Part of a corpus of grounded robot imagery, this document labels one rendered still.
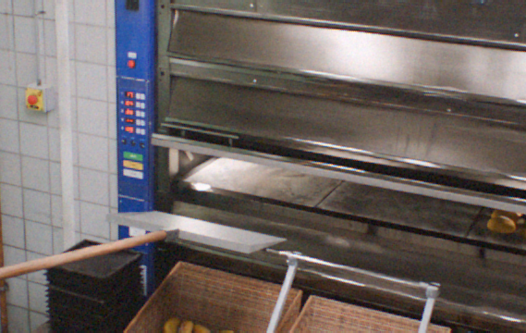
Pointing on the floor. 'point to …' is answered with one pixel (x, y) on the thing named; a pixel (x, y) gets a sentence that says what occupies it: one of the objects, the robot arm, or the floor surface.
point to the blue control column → (128, 38)
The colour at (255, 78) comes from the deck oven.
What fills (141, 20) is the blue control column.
